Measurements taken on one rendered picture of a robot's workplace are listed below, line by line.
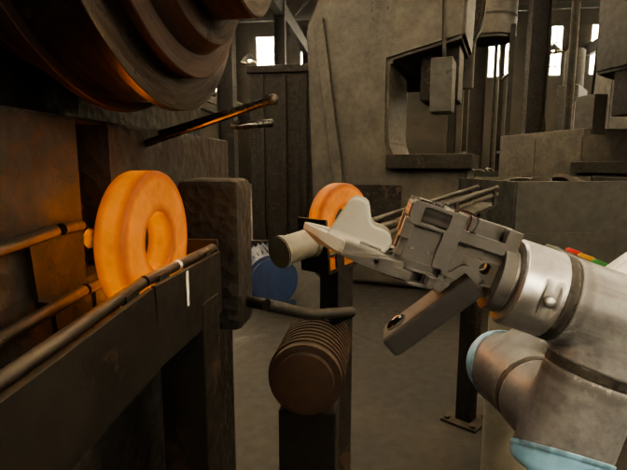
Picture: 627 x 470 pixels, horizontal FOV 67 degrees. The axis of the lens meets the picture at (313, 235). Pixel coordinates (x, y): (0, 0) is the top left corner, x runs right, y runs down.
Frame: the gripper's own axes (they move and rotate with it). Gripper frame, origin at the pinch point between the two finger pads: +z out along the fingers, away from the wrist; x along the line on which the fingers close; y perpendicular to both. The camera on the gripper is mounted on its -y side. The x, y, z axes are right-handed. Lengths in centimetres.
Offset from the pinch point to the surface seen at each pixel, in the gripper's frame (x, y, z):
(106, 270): 7.7, -8.6, 17.5
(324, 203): -40.6, -1.1, 3.5
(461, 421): -97, -60, -55
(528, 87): -837, 210, -200
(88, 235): 0.4, -8.5, 24.5
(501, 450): -59, -45, -53
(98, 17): 13.7, 13.3, 20.0
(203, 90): -8.6, 11.1, 19.3
